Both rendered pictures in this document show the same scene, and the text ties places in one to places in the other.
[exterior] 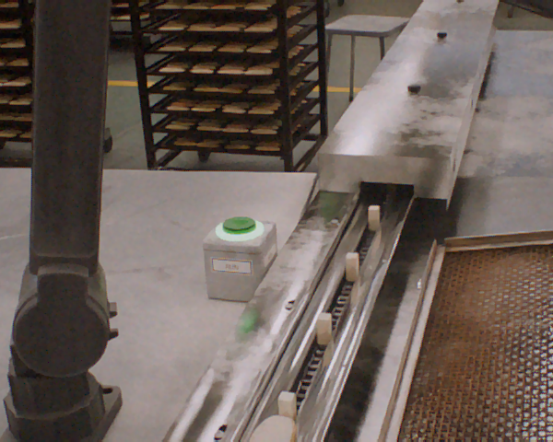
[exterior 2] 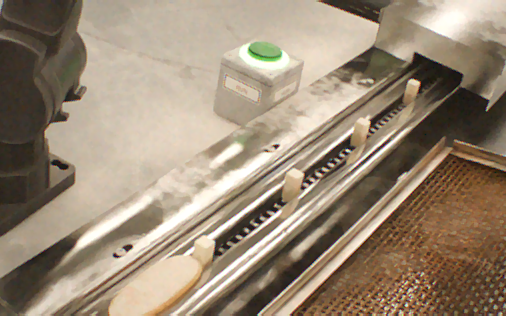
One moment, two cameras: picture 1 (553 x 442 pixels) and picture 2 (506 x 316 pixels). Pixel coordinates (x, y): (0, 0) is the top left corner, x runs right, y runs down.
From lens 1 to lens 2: 0.20 m
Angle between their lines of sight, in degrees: 14
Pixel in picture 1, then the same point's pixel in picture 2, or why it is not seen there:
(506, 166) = not seen: outside the picture
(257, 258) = (267, 90)
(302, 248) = (322, 95)
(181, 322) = (173, 126)
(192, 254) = not seen: hidden behind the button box
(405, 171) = (459, 58)
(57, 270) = (14, 38)
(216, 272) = (226, 89)
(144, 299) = (155, 91)
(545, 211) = not seen: outside the picture
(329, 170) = (389, 30)
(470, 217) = not seen: outside the picture
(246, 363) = (192, 191)
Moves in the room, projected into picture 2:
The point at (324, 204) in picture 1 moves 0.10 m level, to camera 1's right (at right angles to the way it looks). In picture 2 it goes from (371, 61) to (444, 84)
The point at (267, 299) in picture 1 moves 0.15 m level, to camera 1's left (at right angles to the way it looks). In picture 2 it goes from (255, 135) to (122, 94)
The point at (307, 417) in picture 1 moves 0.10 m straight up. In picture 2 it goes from (218, 269) to (236, 172)
